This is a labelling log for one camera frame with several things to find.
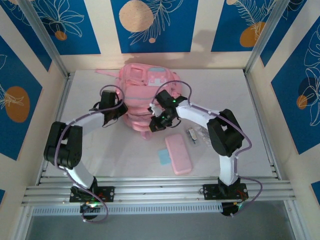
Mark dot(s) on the pink backpack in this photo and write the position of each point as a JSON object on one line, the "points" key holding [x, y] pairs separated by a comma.
{"points": [[140, 75]]}

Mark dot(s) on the pink pencil case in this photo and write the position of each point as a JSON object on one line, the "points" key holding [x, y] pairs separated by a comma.
{"points": [[178, 153]]}

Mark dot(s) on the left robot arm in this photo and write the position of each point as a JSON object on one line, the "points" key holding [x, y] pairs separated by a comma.
{"points": [[65, 145]]}

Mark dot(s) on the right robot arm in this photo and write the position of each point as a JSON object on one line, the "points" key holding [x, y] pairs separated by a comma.
{"points": [[225, 132]]}

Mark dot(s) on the clear plastic bag with clips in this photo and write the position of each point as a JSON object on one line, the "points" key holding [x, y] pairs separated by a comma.
{"points": [[203, 135]]}

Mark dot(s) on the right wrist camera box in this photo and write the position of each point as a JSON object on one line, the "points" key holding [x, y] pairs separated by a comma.
{"points": [[154, 109]]}

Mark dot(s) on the aluminium frame post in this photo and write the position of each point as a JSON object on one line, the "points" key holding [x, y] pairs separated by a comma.
{"points": [[45, 40], [272, 37]]}

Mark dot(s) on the aluminium mounting rail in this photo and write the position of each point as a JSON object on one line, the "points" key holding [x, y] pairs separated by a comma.
{"points": [[160, 190]]}

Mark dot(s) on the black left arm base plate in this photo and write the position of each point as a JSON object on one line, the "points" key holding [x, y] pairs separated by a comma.
{"points": [[107, 193]]}

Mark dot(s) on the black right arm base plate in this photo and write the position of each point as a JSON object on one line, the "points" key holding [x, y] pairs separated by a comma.
{"points": [[211, 192]]}

